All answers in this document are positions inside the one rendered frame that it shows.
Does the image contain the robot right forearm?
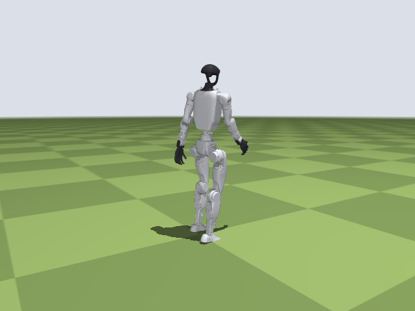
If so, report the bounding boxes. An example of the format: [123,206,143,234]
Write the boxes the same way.
[228,119,243,143]

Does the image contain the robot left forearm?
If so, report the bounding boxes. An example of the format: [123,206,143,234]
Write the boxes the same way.
[177,121,189,146]

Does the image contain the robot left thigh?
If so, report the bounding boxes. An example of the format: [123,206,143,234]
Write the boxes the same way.
[189,145,209,194]

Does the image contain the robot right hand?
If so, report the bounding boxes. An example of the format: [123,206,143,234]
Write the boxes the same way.
[235,139,248,155]

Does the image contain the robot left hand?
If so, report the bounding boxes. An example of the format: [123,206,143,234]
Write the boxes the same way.
[174,140,187,165]

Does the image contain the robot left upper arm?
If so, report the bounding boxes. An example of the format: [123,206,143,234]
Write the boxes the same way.
[182,91,195,125]

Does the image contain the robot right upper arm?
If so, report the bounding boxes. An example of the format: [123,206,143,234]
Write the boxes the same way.
[217,93,234,127]

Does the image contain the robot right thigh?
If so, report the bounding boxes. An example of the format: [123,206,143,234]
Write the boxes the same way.
[206,146,227,202]

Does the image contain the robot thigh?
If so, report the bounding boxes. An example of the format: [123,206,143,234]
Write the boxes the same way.
[206,146,227,202]
[189,145,209,194]

